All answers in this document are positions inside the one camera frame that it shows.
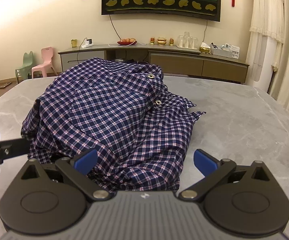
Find navy plaid shirt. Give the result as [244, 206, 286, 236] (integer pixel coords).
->
[21, 57, 207, 193]

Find white power strip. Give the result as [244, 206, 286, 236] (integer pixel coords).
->
[81, 38, 95, 48]

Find green plastic child chair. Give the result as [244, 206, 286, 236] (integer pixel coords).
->
[15, 51, 34, 83]

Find white standing air conditioner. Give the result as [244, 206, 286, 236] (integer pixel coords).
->
[246, 30, 278, 93]

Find pink plastic child chair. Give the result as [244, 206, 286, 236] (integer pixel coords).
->
[31, 47, 59, 78]

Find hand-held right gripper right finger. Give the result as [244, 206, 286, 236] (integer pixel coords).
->
[177, 149, 271, 202]

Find stacked clear glasses on tray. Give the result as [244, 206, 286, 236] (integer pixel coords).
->
[176, 32, 200, 49]

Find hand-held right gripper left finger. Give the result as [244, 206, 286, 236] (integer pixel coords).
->
[21, 149, 112, 202]

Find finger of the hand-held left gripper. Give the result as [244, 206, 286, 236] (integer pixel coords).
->
[0, 137, 31, 174]

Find white storage box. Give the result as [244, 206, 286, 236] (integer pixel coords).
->
[210, 43, 240, 59]

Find golden tissue box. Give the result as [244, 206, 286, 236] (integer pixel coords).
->
[199, 42, 211, 54]

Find power strip cable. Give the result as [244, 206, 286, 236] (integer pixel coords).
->
[76, 38, 88, 63]

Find dark television cable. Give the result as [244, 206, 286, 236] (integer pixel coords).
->
[201, 20, 208, 43]
[109, 14, 122, 41]

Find white lace cover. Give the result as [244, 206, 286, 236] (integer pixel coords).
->
[249, 0, 285, 44]

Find red fruit plate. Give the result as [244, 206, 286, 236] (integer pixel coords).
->
[117, 38, 137, 46]

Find long grey television cabinet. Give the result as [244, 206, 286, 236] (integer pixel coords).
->
[58, 43, 250, 84]

